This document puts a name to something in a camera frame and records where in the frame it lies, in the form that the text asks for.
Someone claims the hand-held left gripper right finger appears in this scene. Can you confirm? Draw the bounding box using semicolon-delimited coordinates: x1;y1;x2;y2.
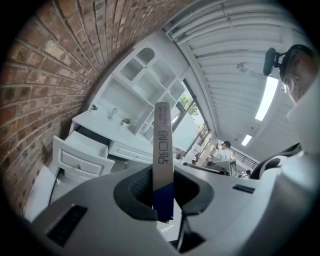
174;152;320;256

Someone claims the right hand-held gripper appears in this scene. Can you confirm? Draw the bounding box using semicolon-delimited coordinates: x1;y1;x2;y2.
214;159;237;177

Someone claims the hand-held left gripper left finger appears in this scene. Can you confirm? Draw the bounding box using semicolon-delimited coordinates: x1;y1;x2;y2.
31;164;181;256

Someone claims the small white drawer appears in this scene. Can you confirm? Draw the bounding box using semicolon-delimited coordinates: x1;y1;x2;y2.
52;129;116;182

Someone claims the light blue product box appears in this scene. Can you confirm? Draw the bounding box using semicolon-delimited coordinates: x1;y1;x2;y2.
151;101;175;223

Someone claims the black railing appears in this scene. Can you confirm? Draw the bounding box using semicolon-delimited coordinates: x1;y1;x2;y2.
229;147;261;170

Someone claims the person in black shirt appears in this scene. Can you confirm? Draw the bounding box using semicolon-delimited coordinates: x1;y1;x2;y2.
249;142;302;180

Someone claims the glass window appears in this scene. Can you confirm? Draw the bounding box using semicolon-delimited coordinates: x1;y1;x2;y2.
174;79;218;156

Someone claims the white desk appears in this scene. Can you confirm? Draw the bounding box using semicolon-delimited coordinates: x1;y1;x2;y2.
24;109;156;221

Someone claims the white shelf unit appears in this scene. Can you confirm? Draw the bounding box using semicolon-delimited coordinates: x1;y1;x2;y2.
96;32;193;143

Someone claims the person's head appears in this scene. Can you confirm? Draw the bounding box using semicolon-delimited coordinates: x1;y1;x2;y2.
279;44;319;106

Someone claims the black head-mounted camera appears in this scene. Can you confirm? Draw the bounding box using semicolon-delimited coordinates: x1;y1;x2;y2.
263;47;284;77

